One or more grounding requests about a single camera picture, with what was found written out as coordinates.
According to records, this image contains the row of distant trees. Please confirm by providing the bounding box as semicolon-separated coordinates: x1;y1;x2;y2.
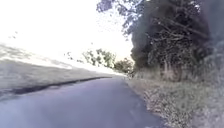
64;48;135;74

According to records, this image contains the grey asphalt road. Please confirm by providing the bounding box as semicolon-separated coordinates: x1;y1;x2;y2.
0;76;164;128

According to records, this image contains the concrete kerb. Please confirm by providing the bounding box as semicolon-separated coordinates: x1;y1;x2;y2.
0;76;113;99

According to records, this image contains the dry grass verge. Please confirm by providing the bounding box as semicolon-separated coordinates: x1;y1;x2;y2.
0;43;116;98

